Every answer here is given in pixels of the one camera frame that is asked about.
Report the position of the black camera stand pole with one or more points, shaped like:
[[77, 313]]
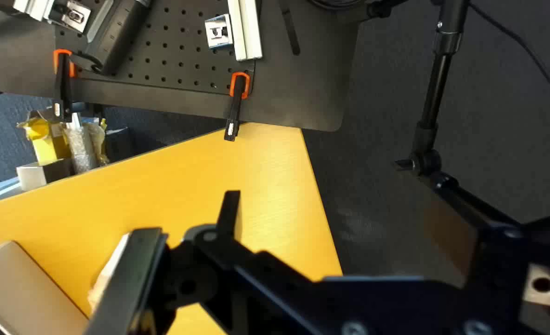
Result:
[[436, 93]]

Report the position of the small white box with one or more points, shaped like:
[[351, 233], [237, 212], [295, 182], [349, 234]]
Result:
[[31, 175]]

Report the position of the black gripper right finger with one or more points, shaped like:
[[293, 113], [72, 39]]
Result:
[[453, 229]]

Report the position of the black handheld tool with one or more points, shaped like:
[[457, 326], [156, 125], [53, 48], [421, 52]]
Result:
[[118, 30]]

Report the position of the aluminium extrusion with tag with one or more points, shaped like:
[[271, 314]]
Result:
[[247, 28]]

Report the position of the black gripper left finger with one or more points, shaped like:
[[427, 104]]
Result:
[[230, 216]]

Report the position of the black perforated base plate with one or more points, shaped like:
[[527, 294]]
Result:
[[183, 67]]

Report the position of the clear plastic bottle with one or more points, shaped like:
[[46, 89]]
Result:
[[83, 145]]

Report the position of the orange and black clamp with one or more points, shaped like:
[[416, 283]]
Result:
[[237, 102], [63, 76]]

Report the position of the short aluminium extrusion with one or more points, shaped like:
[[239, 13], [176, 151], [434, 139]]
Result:
[[46, 9]]

